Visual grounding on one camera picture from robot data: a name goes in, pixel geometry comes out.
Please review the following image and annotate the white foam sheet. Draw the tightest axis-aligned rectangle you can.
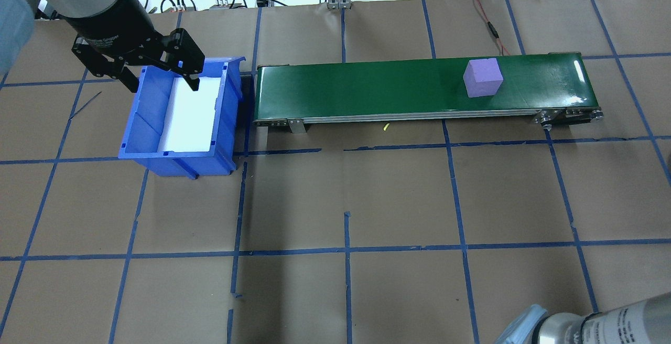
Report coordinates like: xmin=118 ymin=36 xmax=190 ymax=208
xmin=157 ymin=76 xmax=223 ymax=152

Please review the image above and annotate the purple foam block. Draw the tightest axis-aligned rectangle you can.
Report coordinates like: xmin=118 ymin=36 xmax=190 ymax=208
xmin=463 ymin=58 xmax=504 ymax=98

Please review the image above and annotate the blue plastic storage bin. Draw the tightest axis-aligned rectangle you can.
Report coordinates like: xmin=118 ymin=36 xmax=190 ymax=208
xmin=118 ymin=56 xmax=247 ymax=179

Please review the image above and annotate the red black conveyor wire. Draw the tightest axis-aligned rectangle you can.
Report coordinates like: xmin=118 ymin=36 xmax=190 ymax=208
xmin=473 ymin=0 xmax=512 ymax=56

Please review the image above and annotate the green conveyor belt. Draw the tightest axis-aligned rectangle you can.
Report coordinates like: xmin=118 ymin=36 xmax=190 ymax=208
xmin=253 ymin=52 xmax=604 ymax=135

